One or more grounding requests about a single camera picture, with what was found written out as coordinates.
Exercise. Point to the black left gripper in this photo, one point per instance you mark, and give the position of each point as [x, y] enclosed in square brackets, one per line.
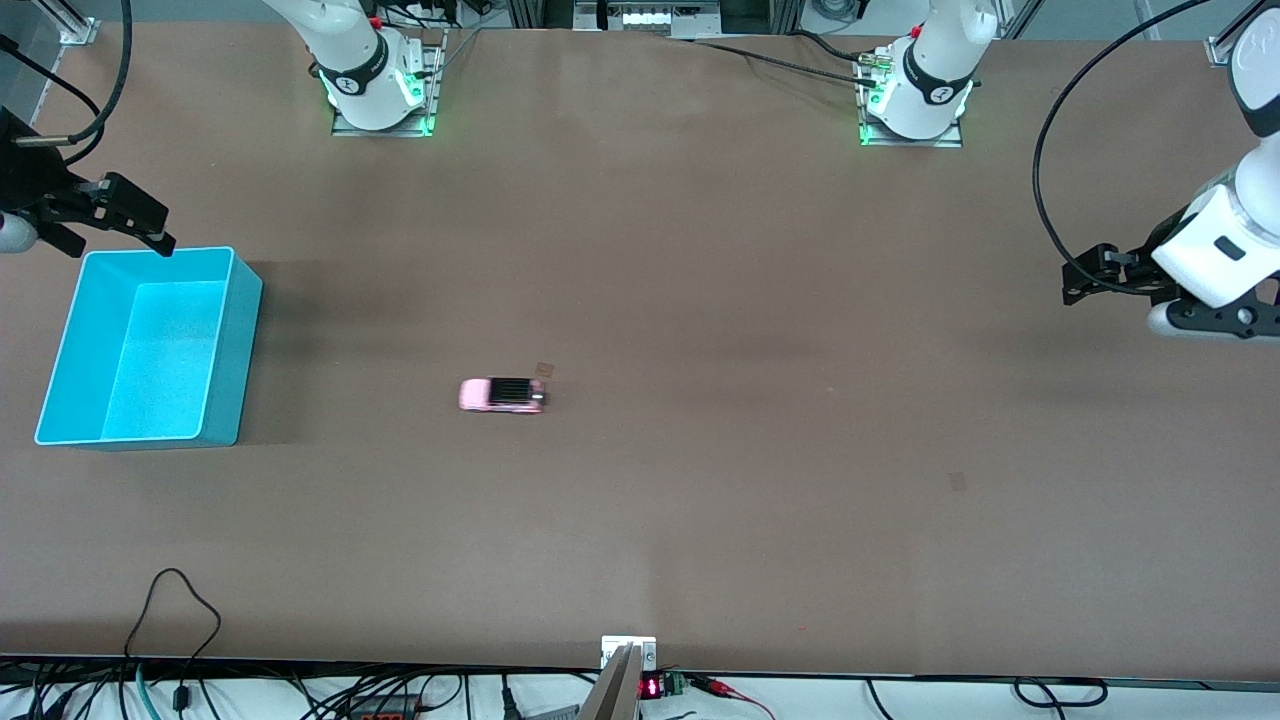
[1142, 266]

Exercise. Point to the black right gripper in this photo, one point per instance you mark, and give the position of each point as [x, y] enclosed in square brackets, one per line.
[28, 183]

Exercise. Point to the pink jeep toy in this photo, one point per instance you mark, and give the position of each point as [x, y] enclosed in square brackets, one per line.
[480, 396]

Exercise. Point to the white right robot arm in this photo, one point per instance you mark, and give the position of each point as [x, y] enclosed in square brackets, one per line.
[360, 60]

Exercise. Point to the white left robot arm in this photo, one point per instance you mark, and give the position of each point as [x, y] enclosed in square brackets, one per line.
[1200, 265]

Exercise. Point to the teal plastic bin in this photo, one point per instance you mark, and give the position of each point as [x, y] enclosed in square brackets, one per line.
[150, 350]

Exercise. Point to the lit control box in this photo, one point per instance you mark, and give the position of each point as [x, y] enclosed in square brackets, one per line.
[650, 18]

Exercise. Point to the red clip lead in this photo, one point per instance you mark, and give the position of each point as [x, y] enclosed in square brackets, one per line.
[715, 685]

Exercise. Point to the green terminal block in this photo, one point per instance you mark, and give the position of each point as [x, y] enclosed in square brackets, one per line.
[675, 684]

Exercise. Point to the red digit display module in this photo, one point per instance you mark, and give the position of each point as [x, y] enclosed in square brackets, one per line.
[651, 687]

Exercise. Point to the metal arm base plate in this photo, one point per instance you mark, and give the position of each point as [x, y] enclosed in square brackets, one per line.
[425, 112]
[950, 142]

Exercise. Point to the aluminium frame extrusion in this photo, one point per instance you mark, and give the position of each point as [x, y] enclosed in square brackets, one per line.
[1222, 50]
[80, 28]
[1020, 18]

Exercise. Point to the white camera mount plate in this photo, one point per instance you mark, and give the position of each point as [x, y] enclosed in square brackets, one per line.
[609, 645]

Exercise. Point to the aluminium camera bar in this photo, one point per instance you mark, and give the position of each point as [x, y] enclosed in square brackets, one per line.
[612, 695]

